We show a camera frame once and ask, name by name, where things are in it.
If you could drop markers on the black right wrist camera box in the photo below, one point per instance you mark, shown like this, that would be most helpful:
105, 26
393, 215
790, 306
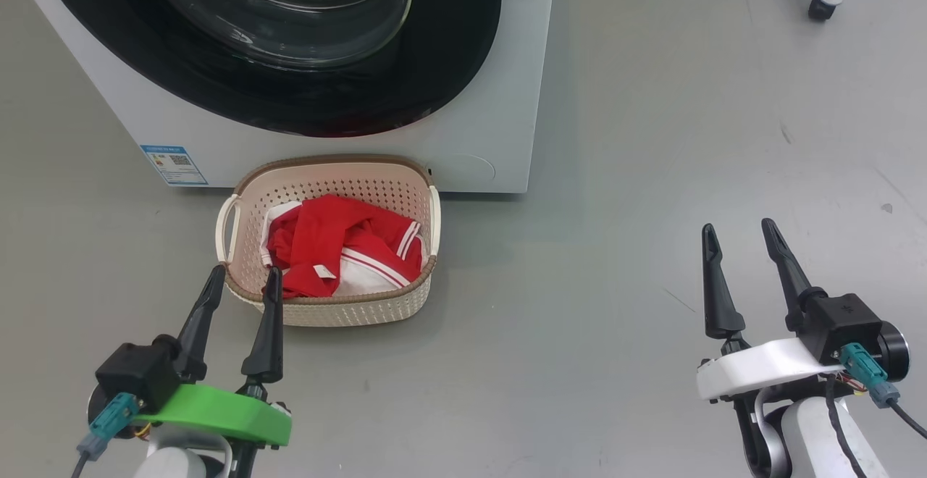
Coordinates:
844, 326

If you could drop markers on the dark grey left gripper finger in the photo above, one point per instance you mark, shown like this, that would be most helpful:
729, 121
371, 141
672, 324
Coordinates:
199, 326
269, 333

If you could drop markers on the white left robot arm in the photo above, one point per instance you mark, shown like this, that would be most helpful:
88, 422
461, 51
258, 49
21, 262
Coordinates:
174, 460

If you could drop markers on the blue-bordered energy label sticker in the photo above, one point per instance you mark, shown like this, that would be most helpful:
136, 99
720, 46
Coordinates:
174, 165

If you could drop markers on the cream perforated laundry basket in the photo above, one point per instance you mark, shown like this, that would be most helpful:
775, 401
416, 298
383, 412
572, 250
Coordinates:
347, 311

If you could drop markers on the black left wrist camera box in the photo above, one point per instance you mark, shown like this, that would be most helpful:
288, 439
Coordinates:
137, 373

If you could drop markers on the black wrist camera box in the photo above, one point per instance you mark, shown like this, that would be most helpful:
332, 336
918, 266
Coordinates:
844, 326
137, 373

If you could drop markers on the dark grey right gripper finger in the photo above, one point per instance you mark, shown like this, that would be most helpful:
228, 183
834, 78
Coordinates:
786, 268
720, 297

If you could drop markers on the red white-striped garment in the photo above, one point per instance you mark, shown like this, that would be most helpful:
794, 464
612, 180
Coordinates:
326, 232

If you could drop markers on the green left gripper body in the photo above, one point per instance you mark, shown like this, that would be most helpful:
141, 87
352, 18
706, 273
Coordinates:
217, 409

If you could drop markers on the white front-load washing machine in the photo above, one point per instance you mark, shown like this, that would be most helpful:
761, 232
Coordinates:
507, 101

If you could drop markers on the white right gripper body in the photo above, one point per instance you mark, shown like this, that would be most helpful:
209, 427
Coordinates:
760, 369

